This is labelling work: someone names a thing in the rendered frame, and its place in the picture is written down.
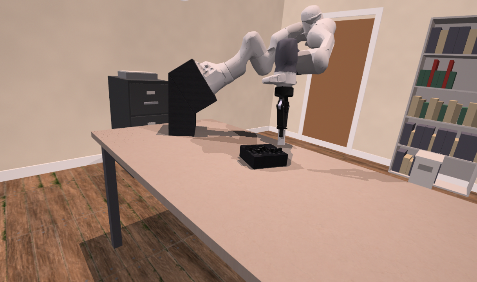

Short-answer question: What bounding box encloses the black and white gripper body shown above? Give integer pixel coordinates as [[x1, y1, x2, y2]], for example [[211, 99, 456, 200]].
[[275, 86, 294, 110]]

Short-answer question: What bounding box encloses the black lighting desk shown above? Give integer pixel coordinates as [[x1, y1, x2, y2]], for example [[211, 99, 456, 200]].
[[239, 144, 288, 169]]

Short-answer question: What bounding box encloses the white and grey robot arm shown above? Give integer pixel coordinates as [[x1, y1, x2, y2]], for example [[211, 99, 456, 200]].
[[195, 5, 336, 95]]

